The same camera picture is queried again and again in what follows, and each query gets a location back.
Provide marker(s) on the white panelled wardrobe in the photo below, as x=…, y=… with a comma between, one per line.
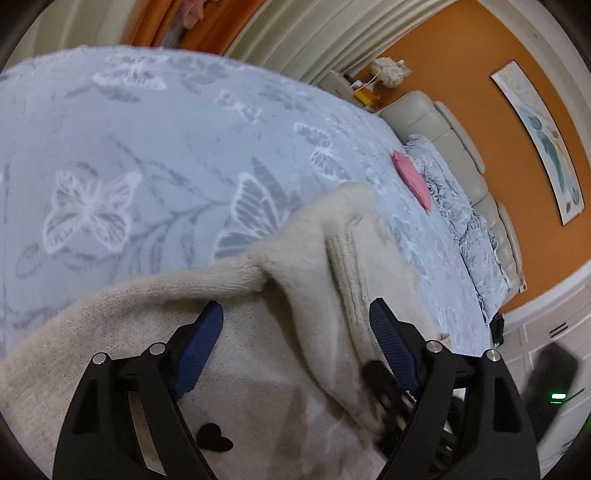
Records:
x=545, y=314

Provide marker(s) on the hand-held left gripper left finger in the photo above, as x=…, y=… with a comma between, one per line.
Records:
x=201, y=341

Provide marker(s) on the cream fluffy ornament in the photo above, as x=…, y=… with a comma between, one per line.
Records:
x=390, y=71

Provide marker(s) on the black bag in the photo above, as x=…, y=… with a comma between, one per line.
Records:
x=497, y=330

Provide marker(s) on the framed wall picture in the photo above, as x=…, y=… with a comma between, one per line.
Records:
x=540, y=134

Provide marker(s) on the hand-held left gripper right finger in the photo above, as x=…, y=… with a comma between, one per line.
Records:
x=392, y=341

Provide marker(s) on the pink cloth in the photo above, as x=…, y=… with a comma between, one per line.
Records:
x=411, y=177

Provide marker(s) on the cream knit sweater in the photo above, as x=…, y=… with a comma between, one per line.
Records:
x=300, y=258

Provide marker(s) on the cream curtain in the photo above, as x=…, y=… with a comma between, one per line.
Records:
x=323, y=32

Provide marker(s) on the beige padded headboard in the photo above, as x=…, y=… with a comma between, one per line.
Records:
x=443, y=134

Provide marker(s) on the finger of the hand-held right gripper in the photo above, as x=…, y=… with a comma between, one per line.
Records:
x=381, y=376

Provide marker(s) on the white nightstand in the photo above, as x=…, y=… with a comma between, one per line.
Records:
x=337, y=85

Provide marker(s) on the grey butterfly print blanket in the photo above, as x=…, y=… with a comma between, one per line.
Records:
x=138, y=138

